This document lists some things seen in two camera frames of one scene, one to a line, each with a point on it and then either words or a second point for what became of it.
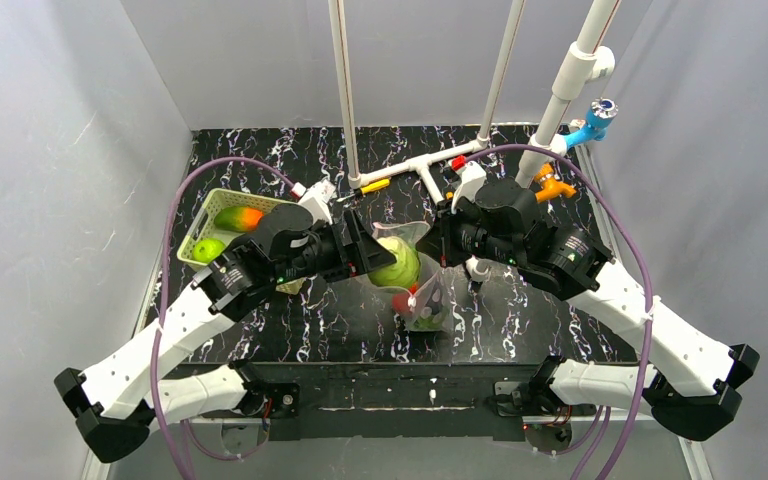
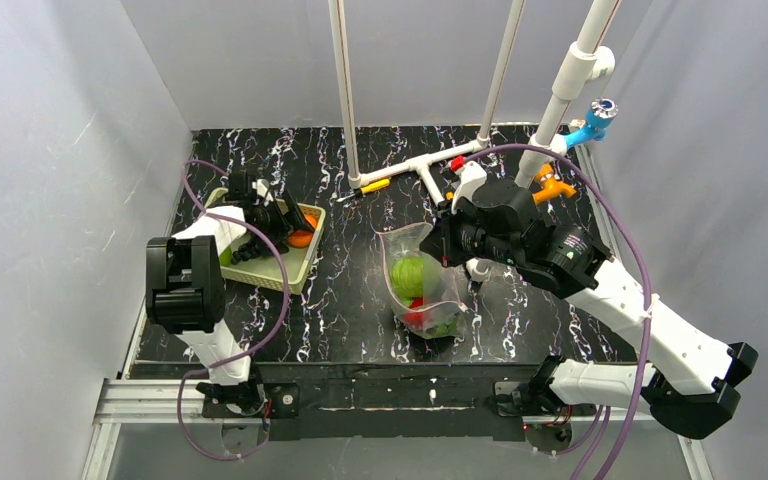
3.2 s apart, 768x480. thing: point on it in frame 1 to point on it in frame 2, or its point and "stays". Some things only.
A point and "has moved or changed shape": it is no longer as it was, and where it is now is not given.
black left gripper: [350, 245] to [284, 216]
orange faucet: [552, 186] stays
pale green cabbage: [405, 271] has moved or changed shape
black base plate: [436, 400] stays
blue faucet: [598, 119] stays
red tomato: [400, 300] to [414, 315]
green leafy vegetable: [435, 323] to [443, 329]
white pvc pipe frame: [356, 180] stays
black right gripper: [447, 235] stays
